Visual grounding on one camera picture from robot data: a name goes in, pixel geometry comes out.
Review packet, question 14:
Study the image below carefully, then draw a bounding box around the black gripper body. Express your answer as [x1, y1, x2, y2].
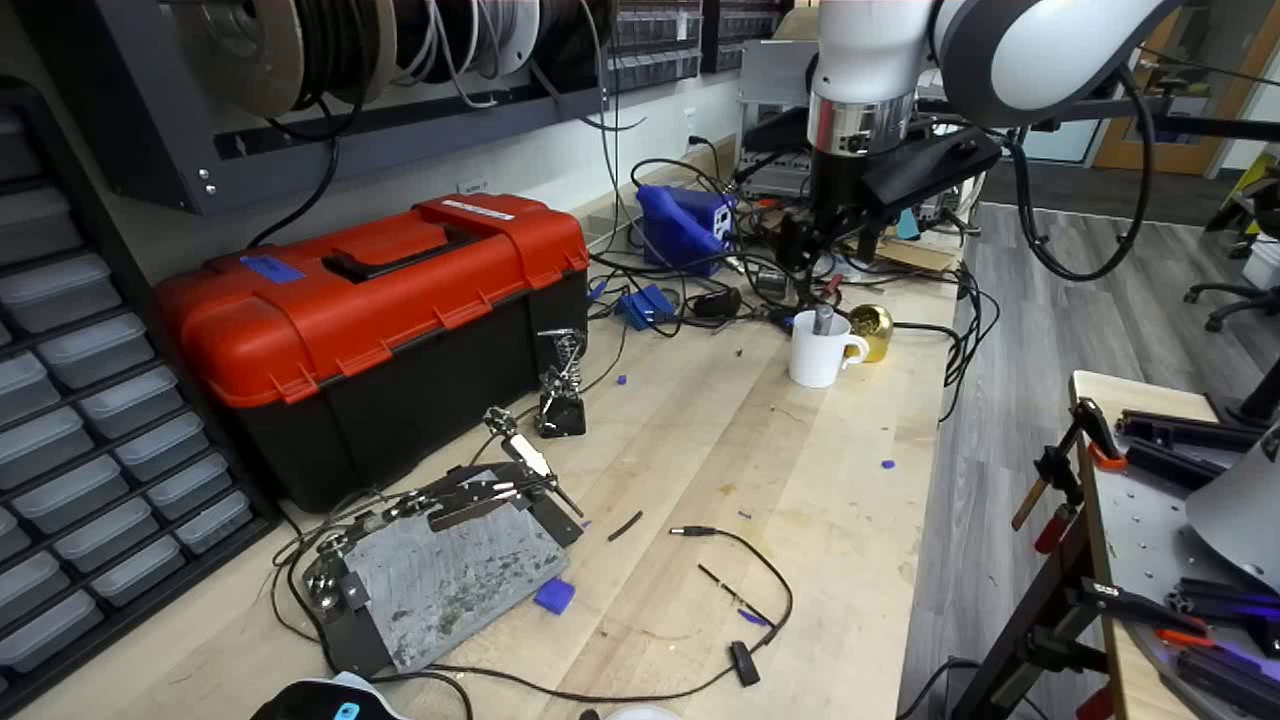
[813, 154, 869, 240]

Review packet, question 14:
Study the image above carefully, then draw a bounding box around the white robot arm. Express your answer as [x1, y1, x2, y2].
[804, 0, 1177, 286]

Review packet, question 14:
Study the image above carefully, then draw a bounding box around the white ceramic mug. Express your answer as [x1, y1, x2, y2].
[790, 307, 869, 388]

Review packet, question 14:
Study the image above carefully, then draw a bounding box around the blue power supply box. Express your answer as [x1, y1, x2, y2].
[636, 186, 732, 278]

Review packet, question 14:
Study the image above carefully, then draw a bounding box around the blue connector piece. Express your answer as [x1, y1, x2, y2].
[617, 286, 675, 331]

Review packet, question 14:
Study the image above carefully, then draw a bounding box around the small black metal clamp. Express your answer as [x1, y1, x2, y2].
[535, 328, 589, 437]

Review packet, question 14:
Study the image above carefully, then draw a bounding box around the side table with clamps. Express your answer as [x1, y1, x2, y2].
[950, 372, 1280, 720]

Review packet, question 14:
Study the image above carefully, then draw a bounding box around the blue plastic block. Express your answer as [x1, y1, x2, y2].
[535, 578, 576, 615]

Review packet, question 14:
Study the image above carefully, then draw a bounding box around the red black toolbox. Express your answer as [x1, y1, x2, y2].
[159, 198, 589, 514]

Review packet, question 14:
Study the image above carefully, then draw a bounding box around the grey flat electronics device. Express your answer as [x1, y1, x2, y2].
[305, 466, 583, 678]

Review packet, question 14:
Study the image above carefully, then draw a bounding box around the black white object bottom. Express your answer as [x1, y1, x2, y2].
[253, 674, 402, 720]

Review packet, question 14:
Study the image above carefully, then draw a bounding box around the grey drawer organizer cabinet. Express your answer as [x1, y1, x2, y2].
[0, 78, 272, 712]

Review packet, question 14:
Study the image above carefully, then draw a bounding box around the black camera mount on arm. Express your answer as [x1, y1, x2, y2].
[859, 132, 1001, 218]

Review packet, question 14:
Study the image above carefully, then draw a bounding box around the screwdriver with clear handle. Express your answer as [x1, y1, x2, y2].
[485, 409, 558, 479]

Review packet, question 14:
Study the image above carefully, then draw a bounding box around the black cable on table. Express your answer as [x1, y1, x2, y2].
[270, 522, 801, 710]

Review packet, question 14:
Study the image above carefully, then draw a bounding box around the wire spool rack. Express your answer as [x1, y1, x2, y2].
[12, 0, 791, 218]

